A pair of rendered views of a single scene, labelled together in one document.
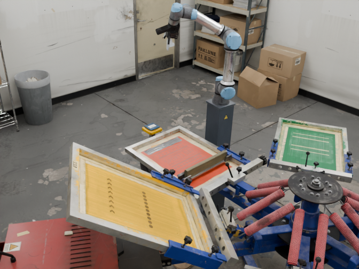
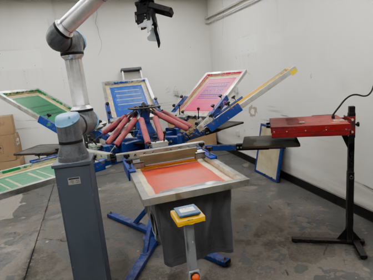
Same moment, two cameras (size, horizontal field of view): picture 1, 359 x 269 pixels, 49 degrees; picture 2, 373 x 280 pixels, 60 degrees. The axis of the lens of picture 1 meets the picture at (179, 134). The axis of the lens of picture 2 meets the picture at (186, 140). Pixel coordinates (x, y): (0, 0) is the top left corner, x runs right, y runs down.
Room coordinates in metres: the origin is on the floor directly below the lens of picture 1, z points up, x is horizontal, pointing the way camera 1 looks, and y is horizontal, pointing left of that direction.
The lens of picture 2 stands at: (4.26, 0.87, 1.57)
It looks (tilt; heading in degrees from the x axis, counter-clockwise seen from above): 12 degrees down; 206
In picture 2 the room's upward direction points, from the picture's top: 5 degrees counter-clockwise
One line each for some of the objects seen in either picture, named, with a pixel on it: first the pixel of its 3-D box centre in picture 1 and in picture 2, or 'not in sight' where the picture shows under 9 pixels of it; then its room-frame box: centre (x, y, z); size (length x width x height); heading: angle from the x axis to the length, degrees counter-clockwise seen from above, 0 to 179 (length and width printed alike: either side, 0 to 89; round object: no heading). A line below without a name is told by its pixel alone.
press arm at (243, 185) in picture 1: (242, 187); not in sight; (2.14, -0.43, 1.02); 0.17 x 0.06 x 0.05; 43
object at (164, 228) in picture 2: not in sight; (196, 226); (2.77, 0.15, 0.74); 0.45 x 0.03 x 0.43; 133
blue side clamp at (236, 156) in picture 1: (232, 157); (129, 169); (2.57, -0.42, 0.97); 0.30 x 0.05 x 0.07; 43
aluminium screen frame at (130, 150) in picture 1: (185, 157); (178, 171); (2.56, -0.05, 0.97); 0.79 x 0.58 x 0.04; 43
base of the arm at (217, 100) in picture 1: (221, 96); (72, 149); (3.10, -0.35, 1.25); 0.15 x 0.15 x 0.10
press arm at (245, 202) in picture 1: (226, 192); not in sight; (2.24, -0.35, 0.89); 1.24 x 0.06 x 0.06; 43
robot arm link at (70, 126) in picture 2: (222, 84); (69, 126); (3.09, -0.35, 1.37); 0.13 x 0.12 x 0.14; 10
